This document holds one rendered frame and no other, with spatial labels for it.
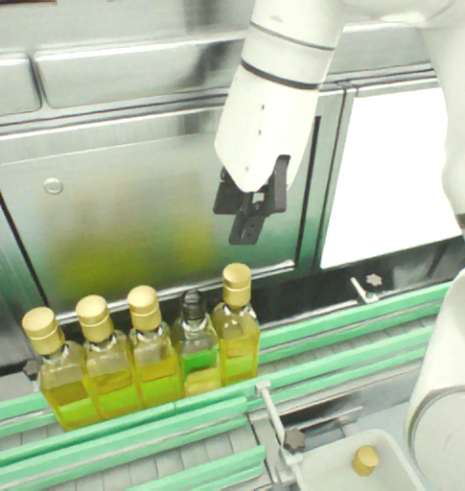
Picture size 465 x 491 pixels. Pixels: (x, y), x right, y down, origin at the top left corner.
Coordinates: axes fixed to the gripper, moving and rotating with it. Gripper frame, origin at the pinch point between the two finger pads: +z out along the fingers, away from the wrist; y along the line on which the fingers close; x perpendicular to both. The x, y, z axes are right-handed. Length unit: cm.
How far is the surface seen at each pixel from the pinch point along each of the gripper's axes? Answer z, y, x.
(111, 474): 41.3, 6.8, -11.0
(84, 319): 13.6, 1.4, -15.2
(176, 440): 36.0, 6.2, -2.0
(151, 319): 13.9, 1.9, -7.9
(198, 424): 32.3, 6.3, 0.6
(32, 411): 38.9, -3.6, -21.6
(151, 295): 11.2, 0.5, -7.9
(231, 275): 8.8, 0.3, 1.5
